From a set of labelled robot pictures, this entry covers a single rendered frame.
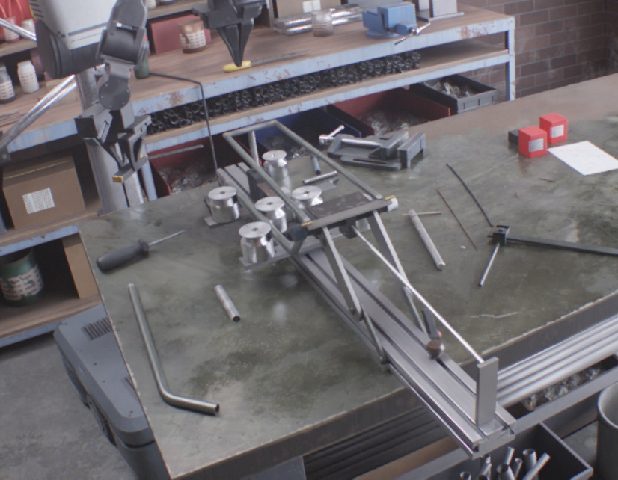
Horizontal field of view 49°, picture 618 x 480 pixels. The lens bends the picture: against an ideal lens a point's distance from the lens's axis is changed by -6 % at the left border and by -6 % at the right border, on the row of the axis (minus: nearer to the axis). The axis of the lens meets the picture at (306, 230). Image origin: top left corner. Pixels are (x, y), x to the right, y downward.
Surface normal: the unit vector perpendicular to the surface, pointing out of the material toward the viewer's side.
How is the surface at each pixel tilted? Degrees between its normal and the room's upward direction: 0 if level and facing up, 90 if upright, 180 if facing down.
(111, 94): 90
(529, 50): 90
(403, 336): 0
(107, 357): 0
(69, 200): 90
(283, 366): 0
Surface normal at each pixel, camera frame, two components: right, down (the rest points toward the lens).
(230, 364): -0.11, -0.87
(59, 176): 0.35, 0.47
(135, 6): 0.36, 0.27
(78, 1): 0.58, 0.33
